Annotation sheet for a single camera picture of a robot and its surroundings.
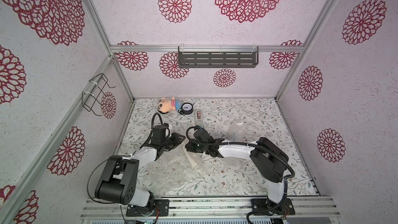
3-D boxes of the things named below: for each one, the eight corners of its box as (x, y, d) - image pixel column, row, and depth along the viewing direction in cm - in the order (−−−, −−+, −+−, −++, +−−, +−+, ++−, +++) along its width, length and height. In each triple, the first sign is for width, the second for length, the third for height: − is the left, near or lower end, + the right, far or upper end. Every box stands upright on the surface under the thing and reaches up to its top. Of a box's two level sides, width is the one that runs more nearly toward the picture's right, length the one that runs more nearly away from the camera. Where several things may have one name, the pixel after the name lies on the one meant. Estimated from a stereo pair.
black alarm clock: (178, 114, 114) (177, 111, 111) (179, 106, 119) (178, 102, 116) (192, 114, 114) (192, 111, 111) (193, 106, 119) (193, 102, 116)
